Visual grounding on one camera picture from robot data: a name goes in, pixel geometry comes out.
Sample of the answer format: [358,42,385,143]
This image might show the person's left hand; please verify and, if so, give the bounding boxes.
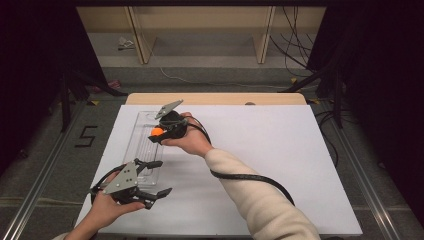
[86,171,147,234]

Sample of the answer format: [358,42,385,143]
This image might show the hand-held gripper black cable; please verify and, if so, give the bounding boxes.
[89,163,128,205]
[184,114,296,207]

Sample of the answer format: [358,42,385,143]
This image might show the black curtain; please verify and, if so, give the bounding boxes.
[306,0,424,228]
[0,0,108,174]

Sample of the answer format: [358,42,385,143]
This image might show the right hand-held gripper black cable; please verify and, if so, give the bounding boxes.
[184,114,296,207]

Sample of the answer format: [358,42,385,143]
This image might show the black metal stand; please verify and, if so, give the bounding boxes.
[59,70,128,133]
[279,62,345,130]

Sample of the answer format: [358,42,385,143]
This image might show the metal floor rail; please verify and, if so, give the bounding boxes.
[319,99,403,240]
[1,99,88,240]

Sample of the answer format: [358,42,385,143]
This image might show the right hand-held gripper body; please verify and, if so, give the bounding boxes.
[154,98,189,140]

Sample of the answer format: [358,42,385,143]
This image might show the clear plastic tray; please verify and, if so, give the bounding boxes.
[123,110,169,188]

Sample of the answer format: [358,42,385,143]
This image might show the light wooden shelf unit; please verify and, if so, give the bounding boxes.
[75,5,327,66]

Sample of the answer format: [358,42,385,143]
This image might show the grey crumpled object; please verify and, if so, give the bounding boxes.
[117,35,136,52]

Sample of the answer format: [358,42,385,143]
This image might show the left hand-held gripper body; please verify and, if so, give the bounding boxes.
[100,160,156,206]

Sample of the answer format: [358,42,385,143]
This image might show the white table cover board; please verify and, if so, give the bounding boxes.
[75,104,364,237]

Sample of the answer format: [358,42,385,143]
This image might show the left hand-held gripper black cable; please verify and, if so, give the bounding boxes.
[89,163,128,205]

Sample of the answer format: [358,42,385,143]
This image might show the pink object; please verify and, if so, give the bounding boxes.
[92,79,122,93]

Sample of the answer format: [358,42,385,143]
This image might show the black floor cable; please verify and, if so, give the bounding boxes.
[314,109,358,168]

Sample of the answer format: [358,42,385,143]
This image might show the person's right hand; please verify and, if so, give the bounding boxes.
[160,111,214,158]

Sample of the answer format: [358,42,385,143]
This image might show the bundle of black cables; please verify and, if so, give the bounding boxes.
[269,6,317,74]

